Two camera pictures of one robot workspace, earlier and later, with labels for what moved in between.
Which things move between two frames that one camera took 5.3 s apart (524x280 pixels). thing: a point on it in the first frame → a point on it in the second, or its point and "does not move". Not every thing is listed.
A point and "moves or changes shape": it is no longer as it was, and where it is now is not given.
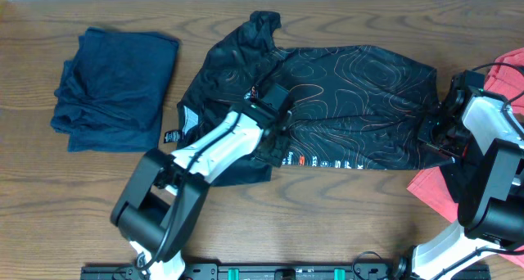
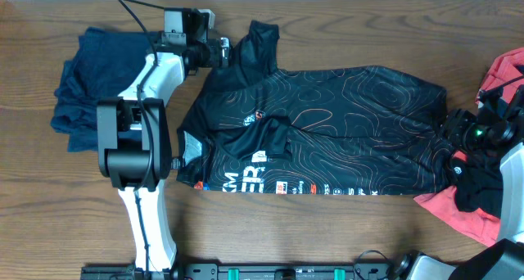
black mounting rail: (247, 272) does not move
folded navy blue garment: (112, 91) does not move
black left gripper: (277, 157) → (226, 59)
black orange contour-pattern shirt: (351, 107) moves or changes shape
